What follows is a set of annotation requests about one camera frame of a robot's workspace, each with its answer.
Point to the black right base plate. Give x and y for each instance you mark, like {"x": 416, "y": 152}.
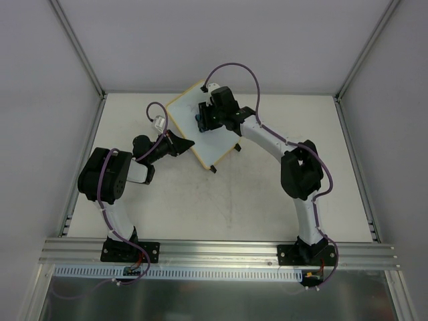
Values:
{"x": 287, "y": 255}

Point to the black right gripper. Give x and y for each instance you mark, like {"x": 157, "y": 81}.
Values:
{"x": 205, "y": 116}

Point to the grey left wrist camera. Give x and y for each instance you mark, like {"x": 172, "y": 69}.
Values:
{"x": 159, "y": 123}

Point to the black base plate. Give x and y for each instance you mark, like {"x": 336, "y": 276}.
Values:
{"x": 287, "y": 255}
{"x": 121, "y": 252}

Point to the aluminium mounting rail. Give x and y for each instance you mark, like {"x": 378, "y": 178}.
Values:
{"x": 222, "y": 254}

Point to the blue black whiteboard eraser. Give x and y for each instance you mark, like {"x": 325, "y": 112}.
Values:
{"x": 200, "y": 123}

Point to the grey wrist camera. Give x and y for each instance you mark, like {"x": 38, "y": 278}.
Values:
{"x": 159, "y": 123}
{"x": 209, "y": 87}

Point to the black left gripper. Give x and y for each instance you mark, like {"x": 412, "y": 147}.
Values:
{"x": 172, "y": 144}

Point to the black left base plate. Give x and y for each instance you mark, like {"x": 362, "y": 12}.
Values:
{"x": 121, "y": 252}

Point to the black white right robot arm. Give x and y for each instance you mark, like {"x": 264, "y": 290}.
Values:
{"x": 300, "y": 170}

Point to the white slotted cable duct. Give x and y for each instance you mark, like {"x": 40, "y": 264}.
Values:
{"x": 157, "y": 272}

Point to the yellow framed whiteboard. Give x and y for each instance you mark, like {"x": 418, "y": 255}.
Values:
{"x": 211, "y": 146}

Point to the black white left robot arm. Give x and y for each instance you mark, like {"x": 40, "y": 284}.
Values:
{"x": 103, "y": 180}

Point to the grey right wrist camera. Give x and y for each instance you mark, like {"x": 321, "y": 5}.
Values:
{"x": 209, "y": 87}

